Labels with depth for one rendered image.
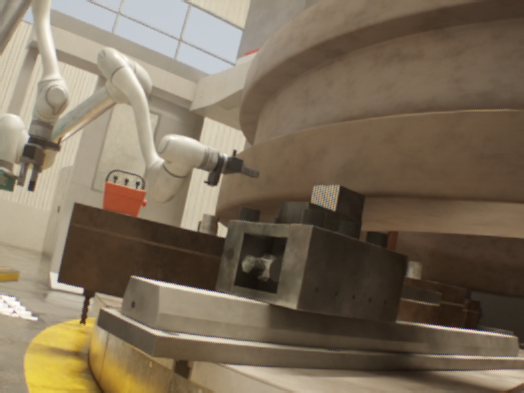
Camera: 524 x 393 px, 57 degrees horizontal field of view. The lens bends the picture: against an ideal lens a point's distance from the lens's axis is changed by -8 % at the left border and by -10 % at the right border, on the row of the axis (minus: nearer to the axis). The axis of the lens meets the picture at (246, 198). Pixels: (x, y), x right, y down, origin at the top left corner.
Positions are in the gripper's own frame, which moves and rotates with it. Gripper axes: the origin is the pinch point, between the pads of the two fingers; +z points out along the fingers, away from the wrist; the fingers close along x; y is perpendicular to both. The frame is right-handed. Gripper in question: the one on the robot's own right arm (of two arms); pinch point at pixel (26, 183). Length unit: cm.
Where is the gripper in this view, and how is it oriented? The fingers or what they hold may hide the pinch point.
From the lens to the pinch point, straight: 198.8
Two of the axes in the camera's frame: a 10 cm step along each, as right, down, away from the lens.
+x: 1.1, -1.3, -9.9
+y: -9.7, -2.1, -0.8
